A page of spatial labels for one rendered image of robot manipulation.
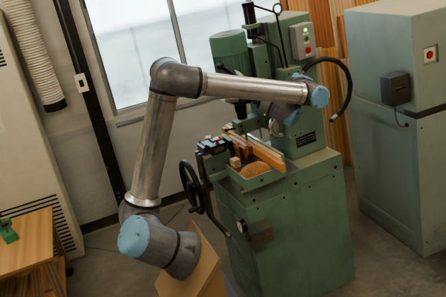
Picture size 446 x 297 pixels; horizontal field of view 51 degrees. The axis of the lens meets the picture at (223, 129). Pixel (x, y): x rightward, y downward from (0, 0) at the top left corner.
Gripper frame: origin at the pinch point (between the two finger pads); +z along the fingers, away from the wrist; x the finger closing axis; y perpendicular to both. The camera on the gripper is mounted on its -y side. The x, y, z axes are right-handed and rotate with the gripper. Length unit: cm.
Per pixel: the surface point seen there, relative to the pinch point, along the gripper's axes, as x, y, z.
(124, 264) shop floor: 139, -92, 49
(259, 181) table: 32.7, -10.0, -31.3
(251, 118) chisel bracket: 8.6, -24.7, -9.4
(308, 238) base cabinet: 51, -53, -57
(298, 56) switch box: -27.3, -15.8, -19.5
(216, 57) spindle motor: -9.4, -1.3, 12.0
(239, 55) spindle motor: -15.0, -3.1, 2.3
